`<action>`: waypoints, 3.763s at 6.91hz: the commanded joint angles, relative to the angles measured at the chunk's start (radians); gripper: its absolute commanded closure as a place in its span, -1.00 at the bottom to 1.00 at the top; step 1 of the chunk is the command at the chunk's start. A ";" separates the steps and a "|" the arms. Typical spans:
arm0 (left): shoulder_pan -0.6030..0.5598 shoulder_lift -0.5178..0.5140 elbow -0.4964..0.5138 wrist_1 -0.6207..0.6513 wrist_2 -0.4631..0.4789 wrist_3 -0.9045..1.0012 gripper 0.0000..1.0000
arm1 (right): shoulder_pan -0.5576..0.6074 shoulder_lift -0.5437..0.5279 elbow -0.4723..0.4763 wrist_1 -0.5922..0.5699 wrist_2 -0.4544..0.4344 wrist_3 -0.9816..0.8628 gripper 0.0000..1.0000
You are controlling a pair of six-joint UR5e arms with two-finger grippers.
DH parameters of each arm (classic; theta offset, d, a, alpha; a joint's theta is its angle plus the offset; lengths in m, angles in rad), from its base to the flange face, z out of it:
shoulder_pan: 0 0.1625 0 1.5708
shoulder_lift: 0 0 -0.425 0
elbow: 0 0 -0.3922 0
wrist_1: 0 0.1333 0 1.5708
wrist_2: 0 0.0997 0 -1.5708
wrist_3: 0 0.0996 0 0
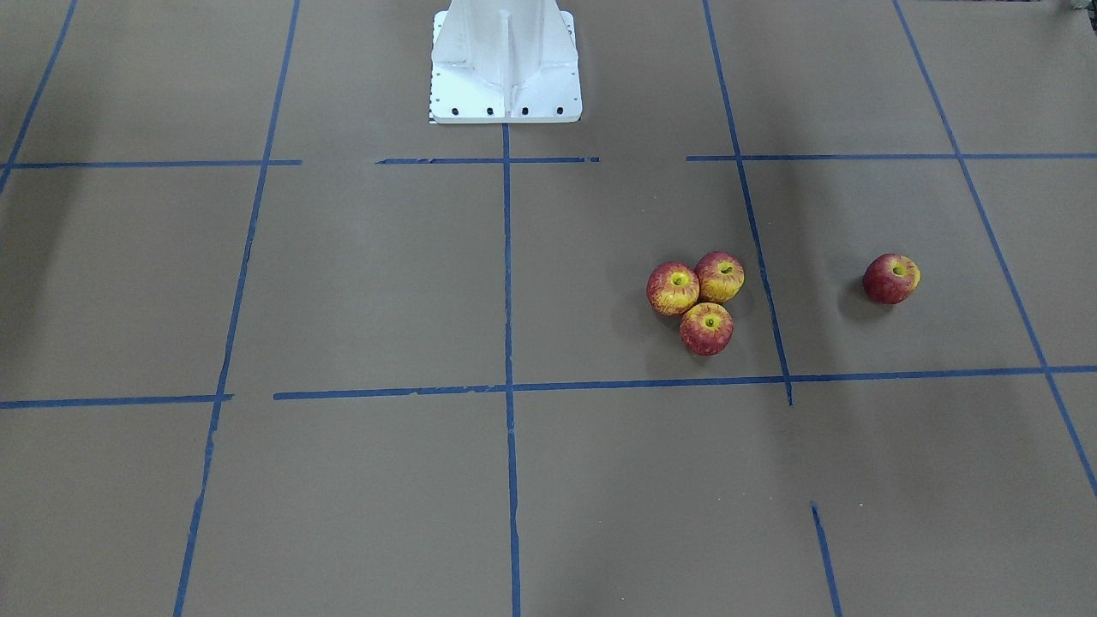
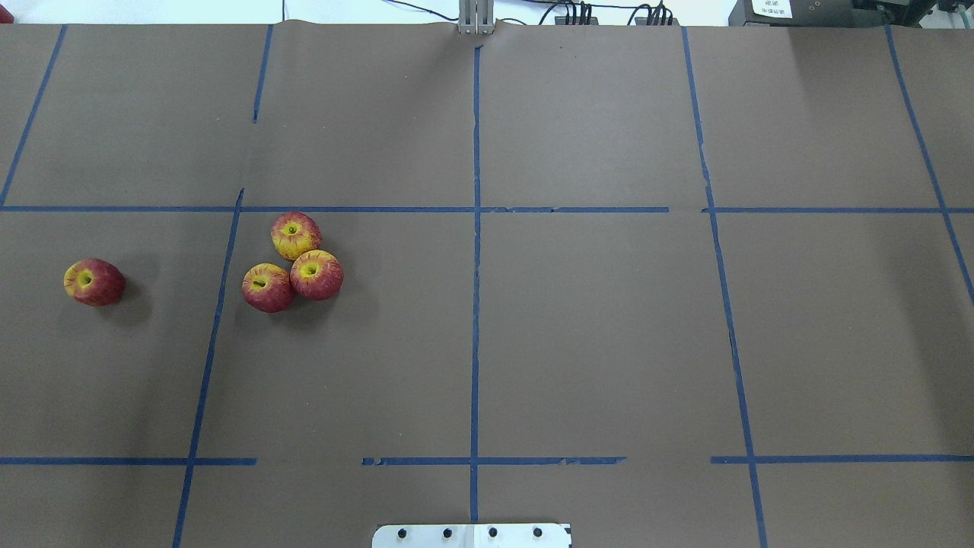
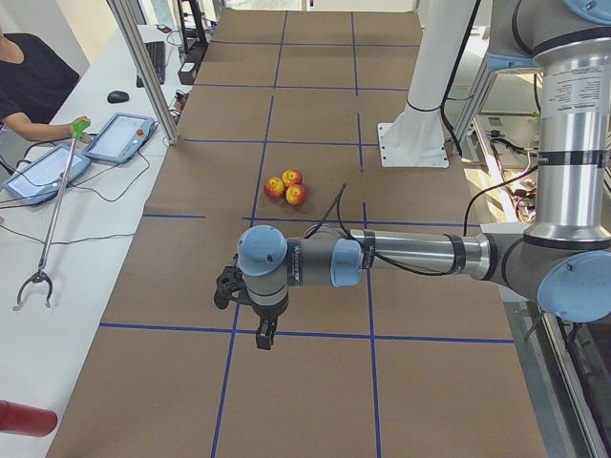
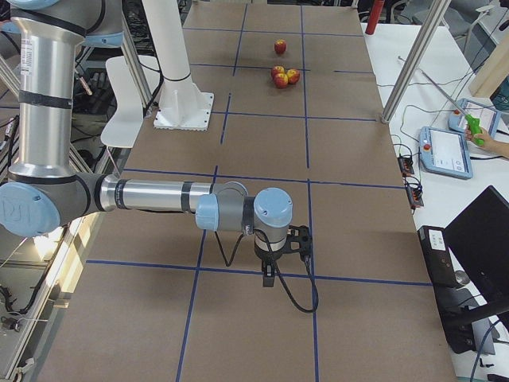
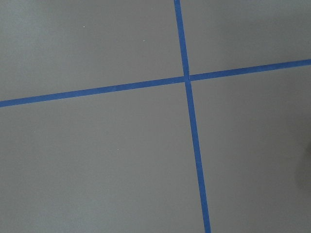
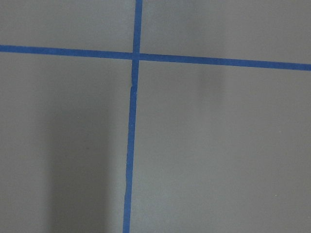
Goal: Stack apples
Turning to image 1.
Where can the red yellow apple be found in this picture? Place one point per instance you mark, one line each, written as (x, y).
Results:
(672, 288)
(720, 277)
(706, 329)

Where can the lone red apple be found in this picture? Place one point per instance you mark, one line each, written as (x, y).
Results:
(891, 279)

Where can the front red yellow apple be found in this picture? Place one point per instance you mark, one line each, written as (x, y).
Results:
(706, 329)

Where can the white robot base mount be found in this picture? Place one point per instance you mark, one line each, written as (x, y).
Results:
(504, 62)

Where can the rear red yellow apple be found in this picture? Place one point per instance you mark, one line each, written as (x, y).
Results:
(720, 277)

